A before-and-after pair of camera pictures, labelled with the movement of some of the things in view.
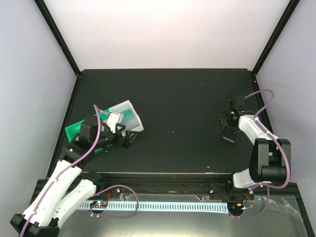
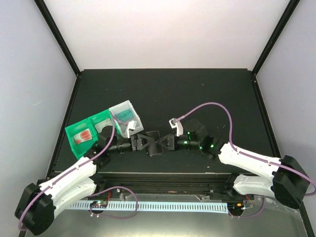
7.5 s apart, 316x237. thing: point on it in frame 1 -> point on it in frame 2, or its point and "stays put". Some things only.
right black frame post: [288, 14] stays put
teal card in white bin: [128, 114] stays put
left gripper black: [120, 142] -> [136, 144]
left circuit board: [98, 203] stays put
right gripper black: [222, 120] -> [171, 145]
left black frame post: [46, 13] stays put
